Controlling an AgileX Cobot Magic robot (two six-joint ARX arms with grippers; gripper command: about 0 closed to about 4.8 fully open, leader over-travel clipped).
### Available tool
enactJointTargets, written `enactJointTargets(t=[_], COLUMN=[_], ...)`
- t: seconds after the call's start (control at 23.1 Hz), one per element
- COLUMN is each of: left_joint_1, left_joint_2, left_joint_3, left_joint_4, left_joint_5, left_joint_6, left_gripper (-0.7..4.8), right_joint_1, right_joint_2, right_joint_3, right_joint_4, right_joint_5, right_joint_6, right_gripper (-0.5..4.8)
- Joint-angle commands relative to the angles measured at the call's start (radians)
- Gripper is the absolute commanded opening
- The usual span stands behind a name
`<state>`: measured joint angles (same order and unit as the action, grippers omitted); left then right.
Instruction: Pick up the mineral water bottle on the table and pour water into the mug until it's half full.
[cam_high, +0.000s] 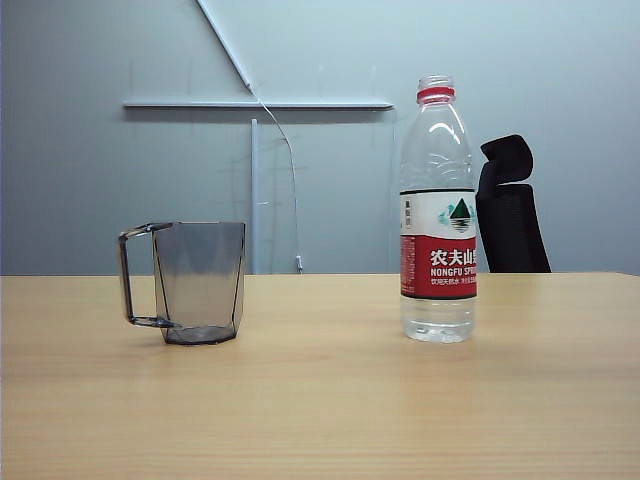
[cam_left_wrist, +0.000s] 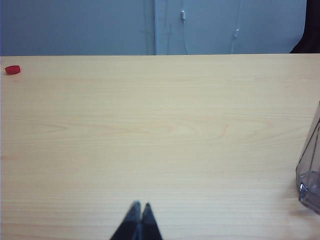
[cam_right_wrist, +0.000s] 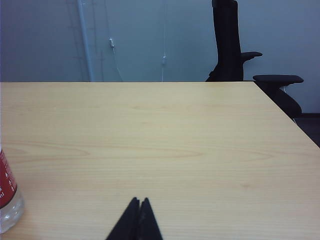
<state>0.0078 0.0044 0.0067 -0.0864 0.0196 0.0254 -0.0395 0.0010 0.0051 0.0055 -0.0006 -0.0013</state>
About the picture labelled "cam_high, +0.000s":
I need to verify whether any clear water bottle red label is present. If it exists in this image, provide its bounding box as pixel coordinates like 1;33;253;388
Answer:
398;74;479;344

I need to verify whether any grey transparent plastic mug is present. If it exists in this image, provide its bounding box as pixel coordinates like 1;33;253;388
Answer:
117;221;247;346

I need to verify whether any black mesh office chair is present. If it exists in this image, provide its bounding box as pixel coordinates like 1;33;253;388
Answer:
474;133;552;274

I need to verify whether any horizontal white wall cable duct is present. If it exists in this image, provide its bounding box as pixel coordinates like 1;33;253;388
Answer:
122;99;396;111

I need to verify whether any diagonal white wall cable duct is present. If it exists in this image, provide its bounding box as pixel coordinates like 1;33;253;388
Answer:
194;0;256;91

